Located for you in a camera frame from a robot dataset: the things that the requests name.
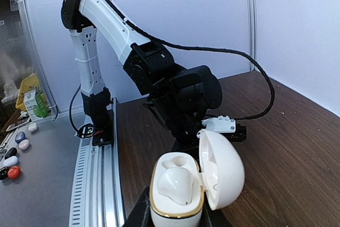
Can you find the pink earbud case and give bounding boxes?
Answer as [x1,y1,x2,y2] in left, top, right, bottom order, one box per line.
[18,139,30,150]

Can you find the green white carton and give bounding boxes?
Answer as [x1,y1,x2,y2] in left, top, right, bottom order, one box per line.
[24,90,48,122]

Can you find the white earbud case spare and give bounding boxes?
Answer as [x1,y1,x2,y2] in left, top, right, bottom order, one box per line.
[3,156,19,167]

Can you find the left aluminium frame post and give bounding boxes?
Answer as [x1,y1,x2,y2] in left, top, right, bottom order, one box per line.
[247,0,257,61]

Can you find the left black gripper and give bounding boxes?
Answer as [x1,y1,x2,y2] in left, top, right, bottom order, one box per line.
[170,116,203,155]

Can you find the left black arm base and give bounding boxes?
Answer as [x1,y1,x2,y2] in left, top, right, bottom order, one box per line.
[69,86,114,146]

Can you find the white earbud charging case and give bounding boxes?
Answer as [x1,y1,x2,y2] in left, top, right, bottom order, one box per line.
[149,129,245,226]

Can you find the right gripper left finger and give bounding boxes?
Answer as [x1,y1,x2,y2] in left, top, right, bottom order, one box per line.
[124,186,153,227]

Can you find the red earbud case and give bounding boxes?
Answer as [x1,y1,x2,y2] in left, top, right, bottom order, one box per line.
[7,165,21,180]

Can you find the blue earbud case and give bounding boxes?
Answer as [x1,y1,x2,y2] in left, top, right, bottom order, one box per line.
[14,131,26,144]

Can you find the black earbud case spare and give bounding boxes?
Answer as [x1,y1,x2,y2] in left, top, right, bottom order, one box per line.
[5,147,18,159]

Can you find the aluminium front rail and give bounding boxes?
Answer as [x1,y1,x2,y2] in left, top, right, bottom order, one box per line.
[69,97,126,226]

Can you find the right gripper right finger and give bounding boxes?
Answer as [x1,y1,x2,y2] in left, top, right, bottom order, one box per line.
[200,206,227,227]

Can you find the white stem earbud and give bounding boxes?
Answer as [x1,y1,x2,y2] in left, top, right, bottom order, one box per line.
[157,167,194,206]

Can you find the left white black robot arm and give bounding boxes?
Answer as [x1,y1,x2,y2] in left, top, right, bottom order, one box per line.
[61,0,222,153]

